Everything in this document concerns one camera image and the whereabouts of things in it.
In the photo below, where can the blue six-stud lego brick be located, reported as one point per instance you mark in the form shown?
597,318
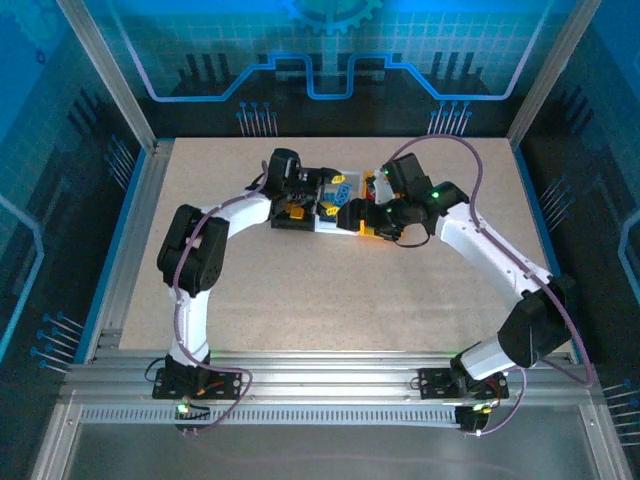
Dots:
334,217

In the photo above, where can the blue eight-stud lego brick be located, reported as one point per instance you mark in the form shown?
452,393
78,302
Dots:
343,193
327,199

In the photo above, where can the red eight-stud lego brick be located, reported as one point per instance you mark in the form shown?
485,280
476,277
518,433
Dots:
372,192

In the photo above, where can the yellow square lego brick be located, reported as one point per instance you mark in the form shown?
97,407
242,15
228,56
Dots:
297,214

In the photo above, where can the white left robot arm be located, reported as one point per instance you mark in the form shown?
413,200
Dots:
240,215

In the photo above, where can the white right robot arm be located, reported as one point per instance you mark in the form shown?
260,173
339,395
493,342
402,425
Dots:
480,250

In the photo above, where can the white plastic bin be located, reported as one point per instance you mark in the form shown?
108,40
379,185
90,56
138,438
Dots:
331,229

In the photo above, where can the yellow plastic bin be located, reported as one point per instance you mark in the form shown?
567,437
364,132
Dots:
372,231

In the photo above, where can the black plastic bin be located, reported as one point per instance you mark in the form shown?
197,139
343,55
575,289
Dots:
292,226

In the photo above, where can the blue table edge strip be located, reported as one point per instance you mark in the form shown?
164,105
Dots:
116,250
532,200

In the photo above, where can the small black controller board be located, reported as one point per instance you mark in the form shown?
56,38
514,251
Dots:
187,409
475,417

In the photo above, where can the long aluminium frame rail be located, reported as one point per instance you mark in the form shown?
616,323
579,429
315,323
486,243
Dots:
325,375

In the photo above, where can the aluminium side rail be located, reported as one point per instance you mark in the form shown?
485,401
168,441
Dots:
145,200

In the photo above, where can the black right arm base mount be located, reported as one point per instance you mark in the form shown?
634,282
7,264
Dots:
435,382

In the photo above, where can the aluminium frame post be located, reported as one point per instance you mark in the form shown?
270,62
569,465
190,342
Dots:
545,85
115,85

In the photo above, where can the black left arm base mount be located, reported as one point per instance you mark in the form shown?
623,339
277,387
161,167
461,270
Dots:
170,385

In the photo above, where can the grey metal base plate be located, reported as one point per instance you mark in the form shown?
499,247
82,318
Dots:
325,455

